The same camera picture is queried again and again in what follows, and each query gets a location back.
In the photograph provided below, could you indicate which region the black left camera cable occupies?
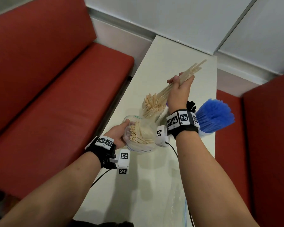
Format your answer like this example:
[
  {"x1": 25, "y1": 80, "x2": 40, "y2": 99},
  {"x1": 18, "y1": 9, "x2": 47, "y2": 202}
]
[{"x1": 91, "y1": 168, "x2": 112, "y2": 188}]

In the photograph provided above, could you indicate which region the person's right hand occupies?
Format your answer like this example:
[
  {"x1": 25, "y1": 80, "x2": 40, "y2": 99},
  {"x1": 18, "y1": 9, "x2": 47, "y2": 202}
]
[{"x1": 167, "y1": 72, "x2": 195, "y2": 114}]

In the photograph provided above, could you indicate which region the small bunch of blue straws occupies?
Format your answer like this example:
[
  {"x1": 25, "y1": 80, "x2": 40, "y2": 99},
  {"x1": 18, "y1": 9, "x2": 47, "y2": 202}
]
[{"x1": 195, "y1": 98, "x2": 235, "y2": 134}]

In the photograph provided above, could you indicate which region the black left wristband with markers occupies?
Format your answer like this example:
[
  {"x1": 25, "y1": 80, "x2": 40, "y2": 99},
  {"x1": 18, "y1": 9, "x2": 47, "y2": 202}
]
[{"x1": 85, "y1": 135, "x2": 117, "y2": 169}]

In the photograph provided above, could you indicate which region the black right camera cable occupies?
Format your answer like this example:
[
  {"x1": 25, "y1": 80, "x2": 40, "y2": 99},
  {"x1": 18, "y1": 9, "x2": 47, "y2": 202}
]
[{"x1": 165, "y1": 142, "x2": 194, "y2": 227}]

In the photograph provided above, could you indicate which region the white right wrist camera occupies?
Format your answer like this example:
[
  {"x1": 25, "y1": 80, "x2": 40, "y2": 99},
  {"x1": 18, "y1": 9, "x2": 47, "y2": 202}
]
[{"x1": 155, "y1": 125, "x2": 170, "y2": 148}]

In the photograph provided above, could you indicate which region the red sofa beside plant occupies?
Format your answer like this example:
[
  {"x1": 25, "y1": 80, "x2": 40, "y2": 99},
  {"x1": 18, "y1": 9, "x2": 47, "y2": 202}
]
[{"x1": 215, "y1": 69, "x2": 284, "y2": 227}]

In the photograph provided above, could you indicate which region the clear bag with white strips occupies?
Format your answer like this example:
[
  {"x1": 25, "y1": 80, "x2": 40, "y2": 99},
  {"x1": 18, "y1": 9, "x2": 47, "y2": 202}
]
[{"x1": 162, "y1": 182, "x2": 189, "y2": 227}]

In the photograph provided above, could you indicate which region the clear blue-zip bag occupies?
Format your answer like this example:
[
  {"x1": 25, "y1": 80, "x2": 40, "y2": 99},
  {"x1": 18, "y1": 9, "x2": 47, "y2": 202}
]
[{"x1": 122, "y1": 115, "x2": 158, "y2": 154}]

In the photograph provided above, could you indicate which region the black right wristband with markers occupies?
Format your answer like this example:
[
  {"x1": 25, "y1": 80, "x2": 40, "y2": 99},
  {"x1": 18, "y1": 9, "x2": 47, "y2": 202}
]
[{"x1": 166, "y1": 109, "x2": 200, "y2": 139}]

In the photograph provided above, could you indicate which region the frosted plastic jar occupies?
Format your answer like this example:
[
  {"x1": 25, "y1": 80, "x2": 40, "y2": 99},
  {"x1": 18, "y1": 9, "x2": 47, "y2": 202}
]
[{"x1": 198, "y1": 129, "x2": 213, "y2": 138}]

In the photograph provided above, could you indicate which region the person's left forearm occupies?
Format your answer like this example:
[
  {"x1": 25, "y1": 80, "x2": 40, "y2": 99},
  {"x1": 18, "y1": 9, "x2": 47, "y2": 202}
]
[{"x1": 0, "y1": 151, "x2": 102, "y2": 227}]

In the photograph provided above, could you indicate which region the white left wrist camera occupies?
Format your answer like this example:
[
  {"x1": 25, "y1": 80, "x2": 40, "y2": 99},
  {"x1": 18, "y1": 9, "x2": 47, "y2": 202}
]
[{"x1": 109, "y1": 149, "x2": 131, "y2": 175}]

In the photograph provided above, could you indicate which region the person's dark clothing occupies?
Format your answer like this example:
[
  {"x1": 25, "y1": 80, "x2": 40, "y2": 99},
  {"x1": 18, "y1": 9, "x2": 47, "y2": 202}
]
[{"x1": 68, "y1": 219, "x2": 134, "y2": 227}]

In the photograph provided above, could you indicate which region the person's left hand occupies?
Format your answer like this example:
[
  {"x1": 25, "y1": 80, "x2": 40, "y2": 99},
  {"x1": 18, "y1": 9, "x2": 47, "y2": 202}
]
[{"x1": 104, "y1": 119, "x2": 131, "y2": 150}]

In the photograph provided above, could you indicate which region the black wristband with markers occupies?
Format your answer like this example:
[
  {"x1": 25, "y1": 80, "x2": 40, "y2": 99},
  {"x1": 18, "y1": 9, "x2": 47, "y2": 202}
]
[
  {"x1": 85, "y1": 135, "x2": 117, "y2": 169},
  {"x1": 166, "y1": 109, "x2": 200, "y2": 139}
]

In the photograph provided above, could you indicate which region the black camera cable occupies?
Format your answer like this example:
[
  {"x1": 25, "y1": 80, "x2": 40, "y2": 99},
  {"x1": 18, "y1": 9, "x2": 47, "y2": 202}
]
[
  {"x1": 165, "y1": 142, "x2": 194, "y2": 227},
  {"x1": 91, "y1": 168, "x2": 112, "y2": 188}
]

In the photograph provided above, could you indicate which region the small bunch of black straws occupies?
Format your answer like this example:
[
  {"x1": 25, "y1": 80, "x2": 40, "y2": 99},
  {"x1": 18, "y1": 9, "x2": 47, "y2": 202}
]
[{"x1": 186, "y1": 100, "x2": 197, "y2": 114}]

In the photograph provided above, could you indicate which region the person's right forearm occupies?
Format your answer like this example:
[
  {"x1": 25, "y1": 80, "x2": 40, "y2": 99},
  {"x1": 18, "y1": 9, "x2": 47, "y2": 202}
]
[{"x1": 175, "y1": 130, "x2": 260, "y2": 227}]

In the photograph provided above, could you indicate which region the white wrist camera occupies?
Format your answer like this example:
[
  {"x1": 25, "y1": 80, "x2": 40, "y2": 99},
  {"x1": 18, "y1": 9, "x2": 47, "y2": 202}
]
[
  {"x1": 155, "y1": 125, "x2": 170, "y2": 148},
  {"x1": 109, "y1": 149, "x2": 131, "y2": 175}
]

